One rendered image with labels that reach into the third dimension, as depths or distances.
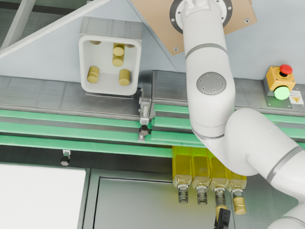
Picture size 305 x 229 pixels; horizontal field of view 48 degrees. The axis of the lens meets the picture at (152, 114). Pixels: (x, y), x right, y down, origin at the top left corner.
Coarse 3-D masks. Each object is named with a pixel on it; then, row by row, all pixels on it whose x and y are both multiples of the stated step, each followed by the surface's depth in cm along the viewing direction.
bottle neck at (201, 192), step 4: (200, 188) 105; (204, 188) 105; (200, 192) 104; (204, 192) 104; (200, 196) 104; (204, 196) 104; (200, 200) 103; (204, 200) 103; (200, 204) 104; (204, 204) 104
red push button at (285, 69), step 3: (282, 66) 108; (285, 66) 108; (288, 66) 108; (282, 69) 107; (285, 69) 107; (288, 69) 107; (291, 69) 108; (282, 72) 107; (285, 72) 107; (288, 72) 107; (291, 72) 107
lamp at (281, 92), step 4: (276, 88) 109; (280, 88) 108; (284, 88) 108; (288, 88) 109; (276, 92) 109; (280, 92) 108; (284, 92) 108; (288, 92) 108; (276, 96) 109; (280, 96) 109; (284, 96) 108
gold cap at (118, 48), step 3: (114, 45) 101; (117, 45) 100; (120, 45) 100; (123, 45) 101; (114, 48) 100; (117, 48) 100; (120, 48) 100; (123, 48) 101; (114, 51) 101; (117, 51) 101; (120, 51) 101; (123, 51) 101; (114, 54) 102; (117, 54) 102; (120, 54) 101
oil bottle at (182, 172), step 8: (176, 152) 110; (184, 152) 110; (176, 160) 108; (184, 160) 109; (176, 168) 107; (184, 168) 107; (176, 176) 105; (184, 176) 105; (192, 176) 106; (176, 184) 106; (184, 184) 105
